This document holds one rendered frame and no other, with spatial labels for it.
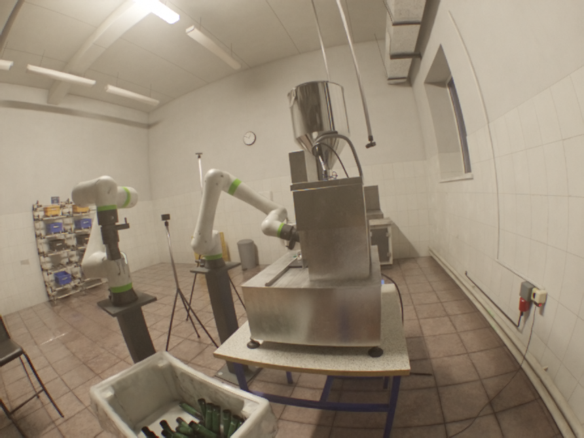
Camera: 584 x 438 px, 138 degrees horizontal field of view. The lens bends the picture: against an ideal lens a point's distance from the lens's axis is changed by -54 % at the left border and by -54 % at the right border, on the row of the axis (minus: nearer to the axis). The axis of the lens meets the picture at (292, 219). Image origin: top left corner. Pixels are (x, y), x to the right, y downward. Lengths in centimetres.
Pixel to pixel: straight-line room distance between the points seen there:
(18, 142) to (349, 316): 609
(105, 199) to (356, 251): 93
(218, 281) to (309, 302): 95
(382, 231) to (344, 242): 320
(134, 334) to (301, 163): 113
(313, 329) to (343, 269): 23
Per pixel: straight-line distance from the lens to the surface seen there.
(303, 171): 80
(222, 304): 171
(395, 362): 87
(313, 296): 80
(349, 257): 81
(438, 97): 428
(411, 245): 479
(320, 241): 81
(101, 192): 102
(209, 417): 105
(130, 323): 132
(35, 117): 633
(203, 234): 146
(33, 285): 584
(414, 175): 471
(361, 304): 79
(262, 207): 152
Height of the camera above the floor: 130
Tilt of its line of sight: 4 degrees down
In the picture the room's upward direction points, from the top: 6 degrees counter-clockwise
